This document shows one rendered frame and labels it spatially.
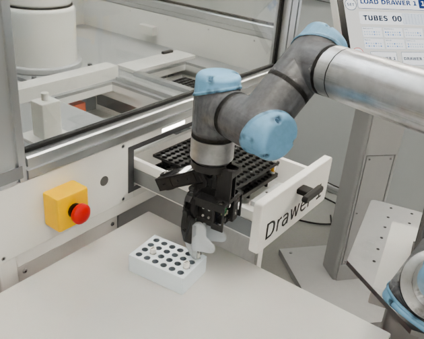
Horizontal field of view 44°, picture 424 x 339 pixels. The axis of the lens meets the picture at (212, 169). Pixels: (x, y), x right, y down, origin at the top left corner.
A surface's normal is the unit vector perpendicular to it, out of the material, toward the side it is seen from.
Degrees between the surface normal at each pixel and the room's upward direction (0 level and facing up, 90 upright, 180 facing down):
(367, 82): 69
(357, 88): 90
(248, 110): 41
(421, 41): 50
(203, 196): 0
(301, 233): 0
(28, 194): 90
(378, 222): 0
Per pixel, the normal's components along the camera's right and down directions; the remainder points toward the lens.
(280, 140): 0.59, 0.40
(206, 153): -0.33, 0.41
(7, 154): 0.79, 0.32
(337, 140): -0.71, 0.28
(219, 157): 0.28, 0.46
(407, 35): 0.22, -0.22
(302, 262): -0.01, -0.88
